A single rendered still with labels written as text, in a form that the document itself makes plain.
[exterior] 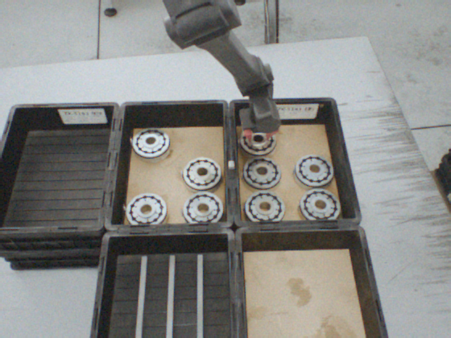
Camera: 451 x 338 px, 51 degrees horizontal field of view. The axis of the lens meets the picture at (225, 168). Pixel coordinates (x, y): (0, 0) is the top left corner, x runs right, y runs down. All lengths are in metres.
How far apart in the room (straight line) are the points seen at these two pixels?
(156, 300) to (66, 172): 0.45
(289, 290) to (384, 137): 0.68
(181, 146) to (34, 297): 0.56
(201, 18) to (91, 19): 2.48
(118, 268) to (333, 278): 0.51
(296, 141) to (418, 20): 2.06
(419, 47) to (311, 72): 1.45
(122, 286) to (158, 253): 0.11
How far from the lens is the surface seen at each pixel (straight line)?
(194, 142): 1.35
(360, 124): 1.62
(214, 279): 1.14
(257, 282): 1.14
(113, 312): 1.15
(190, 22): 0.74
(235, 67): 0.94
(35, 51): 3.08
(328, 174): 1.28
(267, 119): 1.09
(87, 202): 1.29
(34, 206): 1.33
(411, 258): 1.40
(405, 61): 2.99
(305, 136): 1.38
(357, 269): 1.16
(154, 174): 1.30
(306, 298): 1.14
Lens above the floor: 1.90
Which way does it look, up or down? 56 degrees down
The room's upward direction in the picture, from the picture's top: straight up
